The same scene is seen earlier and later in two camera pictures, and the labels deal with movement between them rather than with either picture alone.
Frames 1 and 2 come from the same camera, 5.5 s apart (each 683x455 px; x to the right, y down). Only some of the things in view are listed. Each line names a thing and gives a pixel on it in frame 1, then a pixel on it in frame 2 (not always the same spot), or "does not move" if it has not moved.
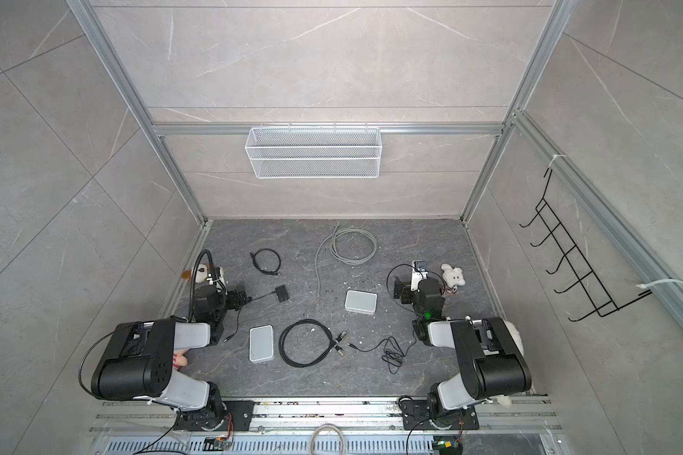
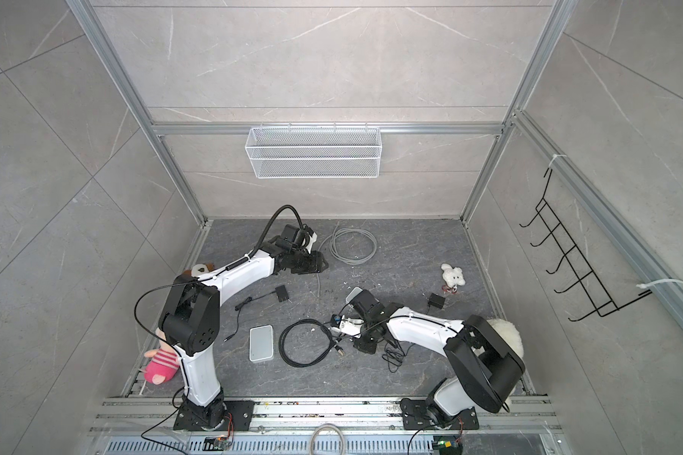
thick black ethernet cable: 333,340 does not move
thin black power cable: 394,355 does not move
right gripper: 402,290 to 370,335
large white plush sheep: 515,334 does not move
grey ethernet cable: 332,242 does not move
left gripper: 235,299 to 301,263
